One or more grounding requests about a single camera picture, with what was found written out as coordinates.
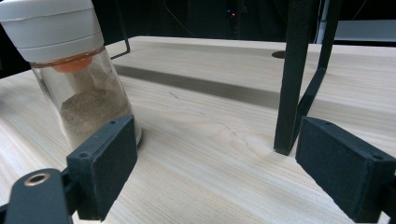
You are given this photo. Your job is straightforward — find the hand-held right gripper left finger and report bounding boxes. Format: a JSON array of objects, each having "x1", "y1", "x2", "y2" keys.
[{"x1": 65, "y1": 114, "x2": 139, "y2": 222}]

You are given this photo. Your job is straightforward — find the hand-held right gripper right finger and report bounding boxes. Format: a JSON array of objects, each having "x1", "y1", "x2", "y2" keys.
[{"x1": 294, "y1": 116, "x2": 396, "y2": 224}]

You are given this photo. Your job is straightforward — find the white lid spice jar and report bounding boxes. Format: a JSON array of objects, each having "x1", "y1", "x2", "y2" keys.
[{"x1": 0, "y1": 0, "x2": 143, "y2": 150}]

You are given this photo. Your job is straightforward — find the black metal shelf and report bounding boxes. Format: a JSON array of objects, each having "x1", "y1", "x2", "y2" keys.
[{"x1": 110, "y1": 0, "x2": 344, "y2": 156}]

